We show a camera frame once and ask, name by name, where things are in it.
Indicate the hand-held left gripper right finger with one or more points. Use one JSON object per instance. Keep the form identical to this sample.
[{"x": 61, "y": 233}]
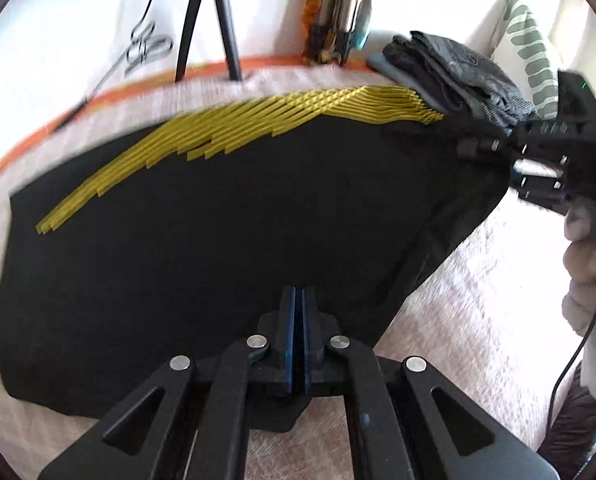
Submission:
[{"x": 306, "y": 340}]

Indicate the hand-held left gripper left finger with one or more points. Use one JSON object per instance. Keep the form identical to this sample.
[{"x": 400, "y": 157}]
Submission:
[{"x": 290, "y": 340}]

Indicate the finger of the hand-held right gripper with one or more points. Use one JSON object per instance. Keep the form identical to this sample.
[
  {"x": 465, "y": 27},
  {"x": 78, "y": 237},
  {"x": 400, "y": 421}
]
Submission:
[
  {"x": 540, "y": 191},
  {"x": 483, "y": 146}
]

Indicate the black shirt with yellow stripes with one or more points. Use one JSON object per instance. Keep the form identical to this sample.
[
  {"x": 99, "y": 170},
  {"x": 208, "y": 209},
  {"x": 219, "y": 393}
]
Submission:
[{"x": 203, "y": 260}]

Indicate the person's right hand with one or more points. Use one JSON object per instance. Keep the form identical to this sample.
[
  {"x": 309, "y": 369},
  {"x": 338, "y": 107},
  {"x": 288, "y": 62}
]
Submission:
[{"x": 585, "y": 260}]

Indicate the stack of folded dark clothes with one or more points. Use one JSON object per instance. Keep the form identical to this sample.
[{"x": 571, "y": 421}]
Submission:
[{"x": 458, "y": 75}]

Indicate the white pillow with green pattern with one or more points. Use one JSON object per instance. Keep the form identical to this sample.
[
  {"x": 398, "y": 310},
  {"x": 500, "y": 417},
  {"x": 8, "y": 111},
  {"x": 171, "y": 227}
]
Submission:
[{"x": 530, "y": 50}]

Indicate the beige blanket with orange edge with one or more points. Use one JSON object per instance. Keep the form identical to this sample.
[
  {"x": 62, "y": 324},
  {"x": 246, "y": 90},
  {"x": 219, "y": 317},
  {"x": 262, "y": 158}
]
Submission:
[{"x": 478, "y": 285}]

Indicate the folded blue-grey cloth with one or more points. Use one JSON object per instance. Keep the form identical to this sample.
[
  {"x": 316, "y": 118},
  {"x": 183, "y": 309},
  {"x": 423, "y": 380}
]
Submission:
[{"x": 383, "y": 67}]

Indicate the teal hanging tag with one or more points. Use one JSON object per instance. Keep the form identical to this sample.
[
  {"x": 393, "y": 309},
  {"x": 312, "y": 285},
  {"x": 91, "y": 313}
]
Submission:
[{"x": 364, "y": 25}]

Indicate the dark brown patterned cloth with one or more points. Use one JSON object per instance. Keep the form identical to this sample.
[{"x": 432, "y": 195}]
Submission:
[{"x": 575, "y": 430}]

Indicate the black tripod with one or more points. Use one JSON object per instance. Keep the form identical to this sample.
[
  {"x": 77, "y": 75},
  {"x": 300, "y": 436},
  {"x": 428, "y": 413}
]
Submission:
[{"x": 225, "y": 20}]

